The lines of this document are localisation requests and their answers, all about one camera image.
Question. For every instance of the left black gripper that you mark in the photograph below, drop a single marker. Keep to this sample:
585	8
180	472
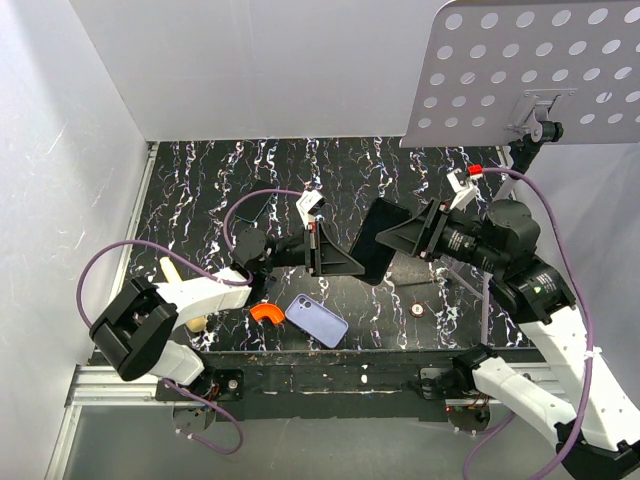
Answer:
327	259

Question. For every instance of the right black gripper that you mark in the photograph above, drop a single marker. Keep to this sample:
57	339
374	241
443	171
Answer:
420	234

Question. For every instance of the lavender phone case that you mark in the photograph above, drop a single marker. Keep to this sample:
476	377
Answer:
317	321

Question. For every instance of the black smartphone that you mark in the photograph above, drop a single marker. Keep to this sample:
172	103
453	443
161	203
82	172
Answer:
251	209

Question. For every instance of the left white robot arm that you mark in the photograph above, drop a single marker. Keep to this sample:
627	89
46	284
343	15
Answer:
134	331

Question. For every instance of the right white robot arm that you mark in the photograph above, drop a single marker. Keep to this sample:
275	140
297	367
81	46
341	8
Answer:
595	421

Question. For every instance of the small round coin object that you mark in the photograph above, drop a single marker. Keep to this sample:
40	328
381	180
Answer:
417	310

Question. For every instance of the orange curved pipe piece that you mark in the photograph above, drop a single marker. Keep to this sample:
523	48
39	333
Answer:
267	311

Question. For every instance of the cream wooden pestle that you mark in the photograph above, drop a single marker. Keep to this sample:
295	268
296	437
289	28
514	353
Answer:
172	275

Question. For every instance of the perforated music stand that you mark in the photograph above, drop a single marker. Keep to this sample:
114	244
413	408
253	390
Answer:
497	71

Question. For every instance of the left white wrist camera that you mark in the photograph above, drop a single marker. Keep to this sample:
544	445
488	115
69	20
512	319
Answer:
308	206

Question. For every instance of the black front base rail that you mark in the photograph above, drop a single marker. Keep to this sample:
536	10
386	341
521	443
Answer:
322	384

